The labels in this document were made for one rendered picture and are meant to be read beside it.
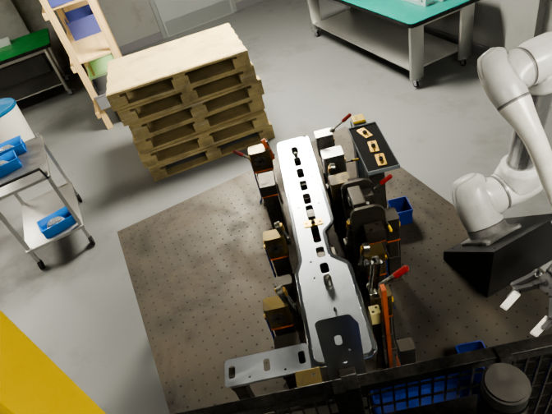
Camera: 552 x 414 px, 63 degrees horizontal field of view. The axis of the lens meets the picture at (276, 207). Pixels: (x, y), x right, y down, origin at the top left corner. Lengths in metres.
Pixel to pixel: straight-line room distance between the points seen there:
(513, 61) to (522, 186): 0.61
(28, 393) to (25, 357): 0.04
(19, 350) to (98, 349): 2.63
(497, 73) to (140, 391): 2.47
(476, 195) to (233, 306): 1.16
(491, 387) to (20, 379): 0.68
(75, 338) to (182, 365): 1.52
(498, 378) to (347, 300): 0.92
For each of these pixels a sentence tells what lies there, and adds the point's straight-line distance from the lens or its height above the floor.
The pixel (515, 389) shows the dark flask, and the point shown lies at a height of 1.61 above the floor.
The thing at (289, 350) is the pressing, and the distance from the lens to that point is 1.61.
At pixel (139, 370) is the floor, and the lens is 3.08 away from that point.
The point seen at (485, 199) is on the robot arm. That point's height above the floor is 1.03.
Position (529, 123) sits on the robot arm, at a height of 1.49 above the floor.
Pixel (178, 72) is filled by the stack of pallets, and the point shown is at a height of 0.91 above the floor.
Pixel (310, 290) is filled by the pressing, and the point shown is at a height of 1.00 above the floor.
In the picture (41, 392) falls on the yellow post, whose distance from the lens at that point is 0.74.
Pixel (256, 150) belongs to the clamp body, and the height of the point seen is 1.06.
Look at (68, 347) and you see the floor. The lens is 3.47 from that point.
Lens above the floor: 2.35
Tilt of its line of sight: 40 degrees down
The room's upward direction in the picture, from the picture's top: 16 degrees counter-clockwise
